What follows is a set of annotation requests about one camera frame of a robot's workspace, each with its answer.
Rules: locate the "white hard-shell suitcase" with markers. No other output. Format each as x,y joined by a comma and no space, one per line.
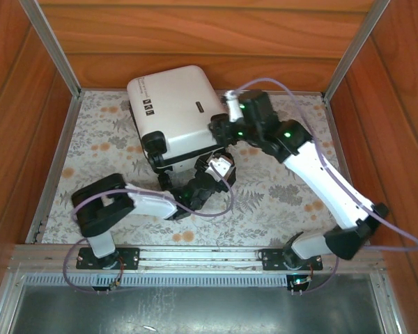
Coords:
177,111

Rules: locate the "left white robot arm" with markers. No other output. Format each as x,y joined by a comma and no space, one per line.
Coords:
153,205

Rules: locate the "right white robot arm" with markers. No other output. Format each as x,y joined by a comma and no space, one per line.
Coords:
327,184

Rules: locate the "floral tablecloth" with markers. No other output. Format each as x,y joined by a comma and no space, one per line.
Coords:
264,215

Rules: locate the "grey metal sheet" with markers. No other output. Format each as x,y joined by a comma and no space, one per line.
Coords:
195,309

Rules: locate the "small green-lit circuit board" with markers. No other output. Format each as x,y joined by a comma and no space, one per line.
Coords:
299,281

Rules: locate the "aluminium table edge rail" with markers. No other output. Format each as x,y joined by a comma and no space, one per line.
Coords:
332,121
285,92
52,174

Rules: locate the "aluminium mounting rail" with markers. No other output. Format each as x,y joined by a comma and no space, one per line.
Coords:
195,255

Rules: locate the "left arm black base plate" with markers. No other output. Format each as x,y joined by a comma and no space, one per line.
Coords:
129,259

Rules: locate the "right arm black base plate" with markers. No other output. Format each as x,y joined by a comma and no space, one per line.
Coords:
270,259

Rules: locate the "aluminium corner post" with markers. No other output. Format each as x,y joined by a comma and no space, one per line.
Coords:
355,45
52,45

